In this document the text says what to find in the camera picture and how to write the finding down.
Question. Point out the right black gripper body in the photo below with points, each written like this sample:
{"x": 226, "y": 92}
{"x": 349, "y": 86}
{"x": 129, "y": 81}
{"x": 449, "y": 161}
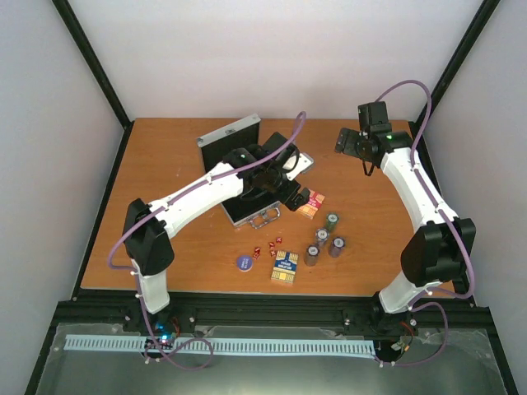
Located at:
{"x": 351, "y": 148}

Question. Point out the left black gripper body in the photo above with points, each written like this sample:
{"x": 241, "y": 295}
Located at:
{"x": 284, "y": 196}

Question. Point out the red playing card deck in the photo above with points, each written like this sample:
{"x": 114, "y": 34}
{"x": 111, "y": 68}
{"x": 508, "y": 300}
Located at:
{"x": 315, "y": 202}

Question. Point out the green poker chip stack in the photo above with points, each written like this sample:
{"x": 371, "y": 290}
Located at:
{"x": 332, "y": 220}

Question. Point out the brown poker chip stack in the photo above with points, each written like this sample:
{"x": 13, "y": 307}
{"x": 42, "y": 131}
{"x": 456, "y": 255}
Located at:
{"x": 311, "y": 255}

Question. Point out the purple poker chip stack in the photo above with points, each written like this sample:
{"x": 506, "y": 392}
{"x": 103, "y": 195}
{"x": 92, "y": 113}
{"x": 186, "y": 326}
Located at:
{"x": 336, "y": 247}

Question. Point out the blue playing card deck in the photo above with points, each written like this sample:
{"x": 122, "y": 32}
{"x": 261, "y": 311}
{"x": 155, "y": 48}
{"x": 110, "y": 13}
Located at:
{"x": 285, "y": 266}

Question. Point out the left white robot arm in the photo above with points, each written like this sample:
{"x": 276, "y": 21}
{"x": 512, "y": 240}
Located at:
{"x": 149, "y": 227}

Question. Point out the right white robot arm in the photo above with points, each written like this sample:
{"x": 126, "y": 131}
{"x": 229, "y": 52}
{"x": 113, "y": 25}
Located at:
{"x": 439, "y": 250}

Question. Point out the aluminium poker case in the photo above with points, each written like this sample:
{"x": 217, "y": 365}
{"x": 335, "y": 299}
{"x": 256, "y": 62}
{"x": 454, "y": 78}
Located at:
{"x": 256, "y": 208}

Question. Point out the blue small blind button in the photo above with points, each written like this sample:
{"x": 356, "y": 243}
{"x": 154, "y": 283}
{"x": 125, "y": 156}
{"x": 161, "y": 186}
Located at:
{"x": 244, "y": 263}

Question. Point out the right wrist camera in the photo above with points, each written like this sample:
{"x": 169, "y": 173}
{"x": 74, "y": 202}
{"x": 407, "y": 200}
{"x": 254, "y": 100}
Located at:
{"x": 373, "y": 117}

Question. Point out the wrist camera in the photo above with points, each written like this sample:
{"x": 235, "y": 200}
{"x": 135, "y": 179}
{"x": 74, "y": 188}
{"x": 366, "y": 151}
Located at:
{"x": 296, "y": 165}
{"x": 373, "y": 117}

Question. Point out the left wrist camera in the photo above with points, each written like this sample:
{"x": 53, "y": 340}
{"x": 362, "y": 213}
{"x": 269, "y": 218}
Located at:
{"x": 296, "y": 165}

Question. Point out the black aluminium frame rail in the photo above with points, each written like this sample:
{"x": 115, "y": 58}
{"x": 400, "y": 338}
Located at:
{"x": 188, "y": 312}

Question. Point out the light blue cable duct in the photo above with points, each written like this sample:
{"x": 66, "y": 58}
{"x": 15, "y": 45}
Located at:
{"x": 223, "y": 346}

